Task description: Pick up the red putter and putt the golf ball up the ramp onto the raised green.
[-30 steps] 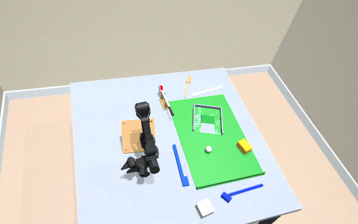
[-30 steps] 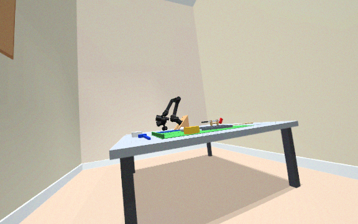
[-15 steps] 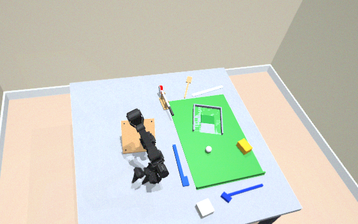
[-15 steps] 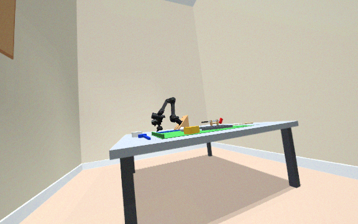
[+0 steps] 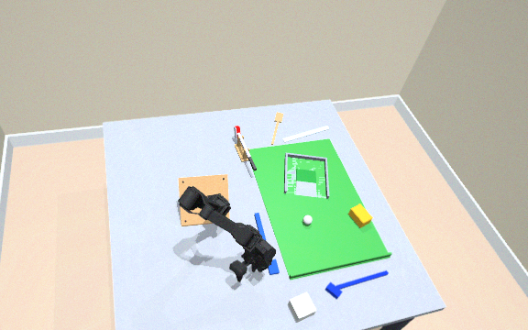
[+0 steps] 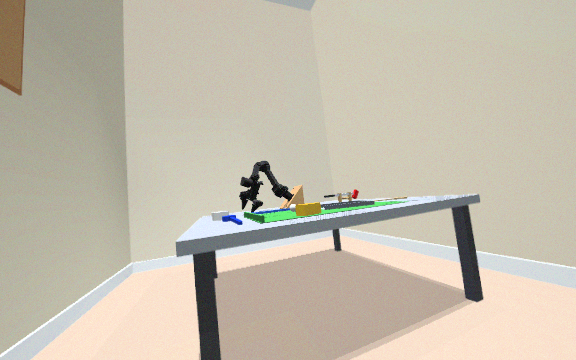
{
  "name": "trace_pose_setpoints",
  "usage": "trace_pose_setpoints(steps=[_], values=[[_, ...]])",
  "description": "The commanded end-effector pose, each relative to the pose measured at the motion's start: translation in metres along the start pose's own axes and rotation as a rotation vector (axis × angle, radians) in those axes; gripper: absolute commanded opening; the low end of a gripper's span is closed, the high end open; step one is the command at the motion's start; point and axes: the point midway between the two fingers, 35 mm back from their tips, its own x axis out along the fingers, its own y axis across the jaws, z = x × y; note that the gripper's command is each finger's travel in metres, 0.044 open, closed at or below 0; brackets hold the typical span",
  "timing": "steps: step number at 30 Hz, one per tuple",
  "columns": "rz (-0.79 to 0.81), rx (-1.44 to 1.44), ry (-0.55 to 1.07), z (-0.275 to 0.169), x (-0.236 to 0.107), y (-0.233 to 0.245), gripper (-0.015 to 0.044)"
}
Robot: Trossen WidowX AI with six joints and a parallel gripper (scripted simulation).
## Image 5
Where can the blue golf putter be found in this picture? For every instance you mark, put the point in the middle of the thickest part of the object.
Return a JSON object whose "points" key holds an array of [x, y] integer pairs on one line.
{"points": [[335, 290]]}

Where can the white golf ball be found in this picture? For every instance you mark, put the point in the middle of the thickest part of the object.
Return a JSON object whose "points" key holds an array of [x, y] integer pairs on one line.
{"points": [[307, 219]]}

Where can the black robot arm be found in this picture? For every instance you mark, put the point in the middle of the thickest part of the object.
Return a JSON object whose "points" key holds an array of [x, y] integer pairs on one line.
{"points": [[215, 208]]}

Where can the white cube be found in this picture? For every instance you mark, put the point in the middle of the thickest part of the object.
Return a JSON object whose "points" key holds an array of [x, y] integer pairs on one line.
{"points": [[302, 307]]}

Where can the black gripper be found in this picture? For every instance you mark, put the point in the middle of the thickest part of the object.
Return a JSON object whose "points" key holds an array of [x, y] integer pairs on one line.
{"points": [[240, 268]]}

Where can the white flat bar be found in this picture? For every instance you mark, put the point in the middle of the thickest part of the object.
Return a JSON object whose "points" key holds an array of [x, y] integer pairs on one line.
{"points": [[307, 133]]}

